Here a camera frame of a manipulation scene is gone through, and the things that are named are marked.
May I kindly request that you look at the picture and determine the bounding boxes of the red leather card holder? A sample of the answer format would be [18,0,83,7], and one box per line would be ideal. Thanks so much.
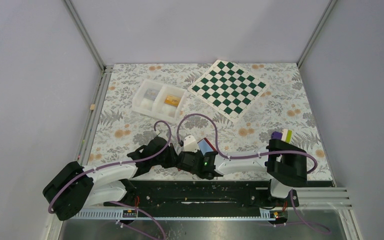
[196,137,218,156]

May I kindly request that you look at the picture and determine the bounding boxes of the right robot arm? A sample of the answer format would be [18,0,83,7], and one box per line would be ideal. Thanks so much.
[175,139,310,206]

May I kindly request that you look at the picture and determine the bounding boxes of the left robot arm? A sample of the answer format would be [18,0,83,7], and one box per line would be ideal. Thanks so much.
[42,136,177,221]

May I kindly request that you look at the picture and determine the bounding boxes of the orange card box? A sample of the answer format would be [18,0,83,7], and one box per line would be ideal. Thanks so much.
[164,95,182,107]

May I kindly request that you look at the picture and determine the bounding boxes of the white plastic divided tray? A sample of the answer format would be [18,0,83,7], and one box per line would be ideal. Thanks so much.
[131,80,188,123]

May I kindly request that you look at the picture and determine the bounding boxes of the green white chessboard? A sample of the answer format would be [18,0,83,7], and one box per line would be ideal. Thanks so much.
[187,60,269,123]

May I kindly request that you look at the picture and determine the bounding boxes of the purple white green block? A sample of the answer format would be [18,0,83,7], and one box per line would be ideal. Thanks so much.
[271,128,293,143]

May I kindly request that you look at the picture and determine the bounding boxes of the small wooden block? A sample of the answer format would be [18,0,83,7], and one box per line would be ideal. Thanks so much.
[89,104,96,111]

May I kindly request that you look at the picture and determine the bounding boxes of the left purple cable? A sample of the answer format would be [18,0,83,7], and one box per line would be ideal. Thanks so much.
[47,120,173,215]

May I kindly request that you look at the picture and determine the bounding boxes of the purple cable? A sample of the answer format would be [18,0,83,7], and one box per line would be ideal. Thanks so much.
[47,120,173,215]
[176,113,319,174]

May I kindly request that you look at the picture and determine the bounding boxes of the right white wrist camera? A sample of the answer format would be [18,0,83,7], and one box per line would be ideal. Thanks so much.
[179,135,200,153]

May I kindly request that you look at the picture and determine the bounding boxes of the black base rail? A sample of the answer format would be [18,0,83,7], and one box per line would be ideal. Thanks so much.
[120,180,300,218]

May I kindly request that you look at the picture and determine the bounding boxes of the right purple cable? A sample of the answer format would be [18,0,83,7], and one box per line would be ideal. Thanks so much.
[176,113,319,174]

